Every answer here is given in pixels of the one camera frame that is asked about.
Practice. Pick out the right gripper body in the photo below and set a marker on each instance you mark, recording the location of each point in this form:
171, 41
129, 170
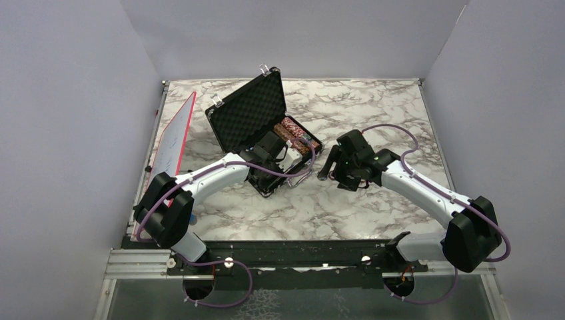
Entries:
345, 170

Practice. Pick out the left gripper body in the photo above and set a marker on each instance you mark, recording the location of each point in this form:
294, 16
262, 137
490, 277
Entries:
266, 180

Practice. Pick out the red framed whiteboard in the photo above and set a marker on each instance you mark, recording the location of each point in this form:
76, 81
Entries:
168, 141

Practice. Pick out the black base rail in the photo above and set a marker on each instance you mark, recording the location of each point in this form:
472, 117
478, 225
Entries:
285, 265

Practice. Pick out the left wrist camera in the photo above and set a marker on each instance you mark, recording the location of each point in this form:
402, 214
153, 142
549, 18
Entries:
291, 160

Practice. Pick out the black poker case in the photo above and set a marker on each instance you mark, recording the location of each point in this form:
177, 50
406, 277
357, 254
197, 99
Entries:
244, 117

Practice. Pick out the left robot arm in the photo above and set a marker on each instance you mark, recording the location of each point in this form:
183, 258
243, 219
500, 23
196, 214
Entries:
165, 210

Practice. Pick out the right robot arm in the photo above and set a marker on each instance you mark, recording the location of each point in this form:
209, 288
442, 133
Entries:
470, 229

